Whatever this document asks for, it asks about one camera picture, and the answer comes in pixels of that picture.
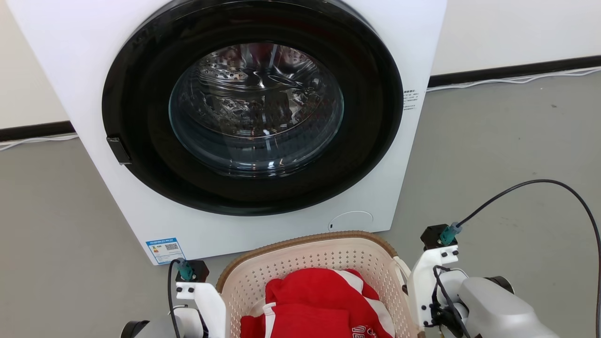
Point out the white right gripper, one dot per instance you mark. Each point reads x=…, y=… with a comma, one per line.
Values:
x=422, y=286

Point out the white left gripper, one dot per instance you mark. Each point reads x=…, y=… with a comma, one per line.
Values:
x=211, y=305

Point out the beige perforated laundry basket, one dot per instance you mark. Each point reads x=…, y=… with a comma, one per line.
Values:
x=300, y=256

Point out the blue energy label sticker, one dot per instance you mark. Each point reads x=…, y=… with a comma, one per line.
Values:
x=164, y=251

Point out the round white filter cover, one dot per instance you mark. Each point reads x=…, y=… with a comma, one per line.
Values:
x=350, y=221

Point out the red and white garment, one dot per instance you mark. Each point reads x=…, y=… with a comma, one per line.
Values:
x=319, y=291

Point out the small printed text sticker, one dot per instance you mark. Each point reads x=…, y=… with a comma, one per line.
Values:
x=410, y=99

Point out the round black washing machine door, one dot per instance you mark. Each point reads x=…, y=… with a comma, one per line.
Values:
x=141, y=117

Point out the black baseboard strip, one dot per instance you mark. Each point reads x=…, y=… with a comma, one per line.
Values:
x=516, y=70
x=33, y=130

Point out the white washing machine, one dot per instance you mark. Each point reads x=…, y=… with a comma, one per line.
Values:
x=80, y=70

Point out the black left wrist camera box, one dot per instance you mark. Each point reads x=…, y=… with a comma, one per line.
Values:
x=199, y=270

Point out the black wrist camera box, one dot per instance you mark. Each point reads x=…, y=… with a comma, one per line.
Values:
x=429, y=237
x=199, y=270

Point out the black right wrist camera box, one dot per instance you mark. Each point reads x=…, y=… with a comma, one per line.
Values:
x=429, y=237

